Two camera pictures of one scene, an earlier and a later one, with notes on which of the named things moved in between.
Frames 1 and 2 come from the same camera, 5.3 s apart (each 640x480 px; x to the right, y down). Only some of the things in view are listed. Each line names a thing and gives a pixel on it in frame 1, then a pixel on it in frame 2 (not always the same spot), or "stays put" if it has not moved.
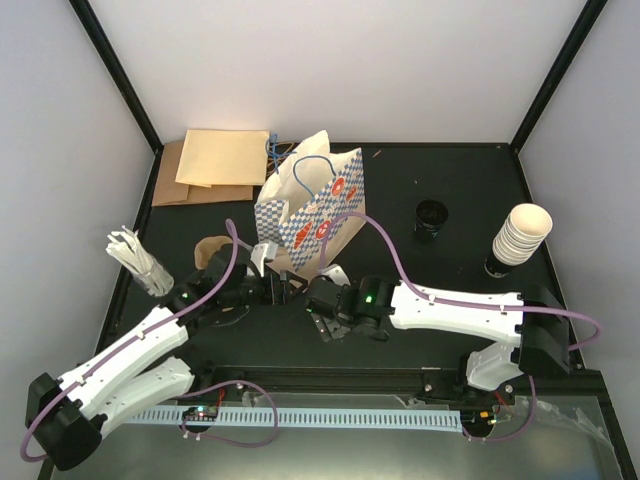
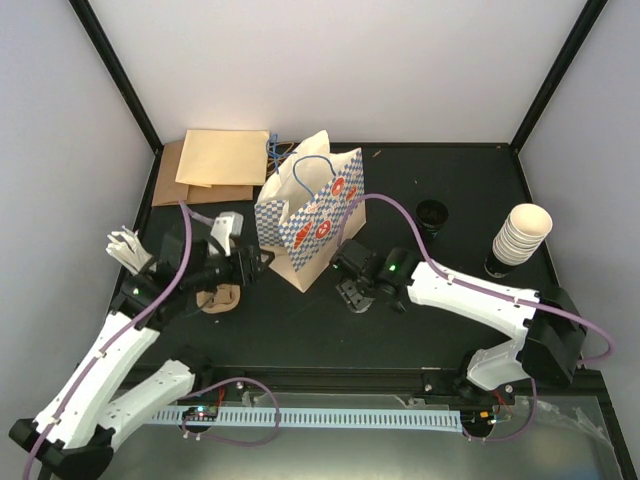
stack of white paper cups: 526,228 stays put
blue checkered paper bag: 303,199 stays put
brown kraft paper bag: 167,191 stays put
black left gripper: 283,296 to 246,270
